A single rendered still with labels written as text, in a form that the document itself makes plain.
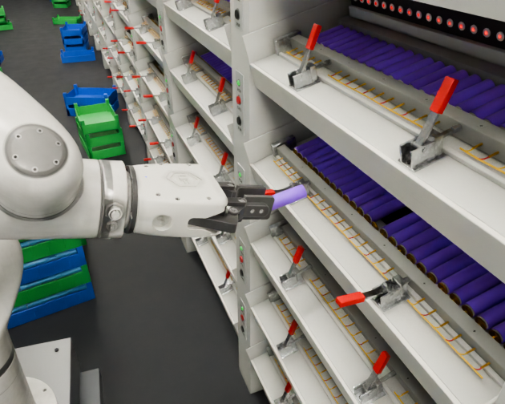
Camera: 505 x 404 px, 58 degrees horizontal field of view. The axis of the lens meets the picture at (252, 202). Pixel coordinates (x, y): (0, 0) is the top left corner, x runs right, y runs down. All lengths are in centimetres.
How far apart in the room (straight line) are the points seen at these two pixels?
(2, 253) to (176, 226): 35
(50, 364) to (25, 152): 75
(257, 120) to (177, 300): 96
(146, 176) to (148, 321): 117
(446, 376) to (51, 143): 46
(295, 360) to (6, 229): 72
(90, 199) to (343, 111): 34
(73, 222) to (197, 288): 129
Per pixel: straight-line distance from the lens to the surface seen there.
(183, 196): 49
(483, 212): 45
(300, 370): 103
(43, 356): 112
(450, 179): 48
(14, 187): 40
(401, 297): 62
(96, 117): 287
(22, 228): 48
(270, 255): 98
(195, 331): 159
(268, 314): 113
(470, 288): 61
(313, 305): 88
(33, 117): 42
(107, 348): 160
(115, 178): 48
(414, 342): 59
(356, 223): 69
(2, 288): 80
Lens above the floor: 118
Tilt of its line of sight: 33 degrees down
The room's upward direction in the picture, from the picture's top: straight up
